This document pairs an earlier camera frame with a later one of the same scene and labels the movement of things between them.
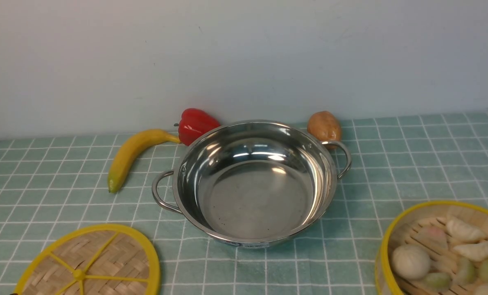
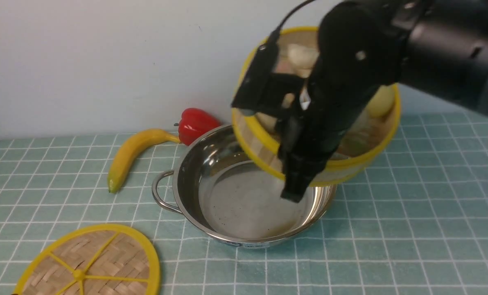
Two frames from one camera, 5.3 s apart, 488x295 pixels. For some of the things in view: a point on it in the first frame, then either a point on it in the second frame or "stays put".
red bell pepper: [193, 123] stays put
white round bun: [411, 262] → [301, 56]
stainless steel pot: [254, 183] stays put
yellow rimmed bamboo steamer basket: [404, 229] → [369, 135]
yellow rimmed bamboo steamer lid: [109, 259] stays put
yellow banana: [136, 141] stays put
